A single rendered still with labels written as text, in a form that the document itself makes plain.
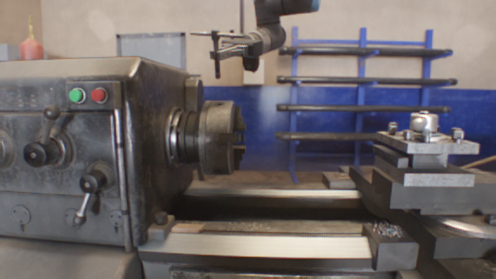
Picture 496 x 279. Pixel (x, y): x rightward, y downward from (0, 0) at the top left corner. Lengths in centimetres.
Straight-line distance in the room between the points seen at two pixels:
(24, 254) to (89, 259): 19
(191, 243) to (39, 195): 43
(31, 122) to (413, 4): 459
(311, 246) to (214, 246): 26
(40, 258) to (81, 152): 30
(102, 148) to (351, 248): 69
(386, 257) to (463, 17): 458
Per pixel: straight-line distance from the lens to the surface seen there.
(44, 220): 87
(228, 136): 72
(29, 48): 104
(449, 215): 79
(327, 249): 75
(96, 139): 68
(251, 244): 73
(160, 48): 414
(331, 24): 410
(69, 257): 82
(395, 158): 70
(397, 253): 78
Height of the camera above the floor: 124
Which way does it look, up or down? 7 degrees down
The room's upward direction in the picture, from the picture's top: straight up
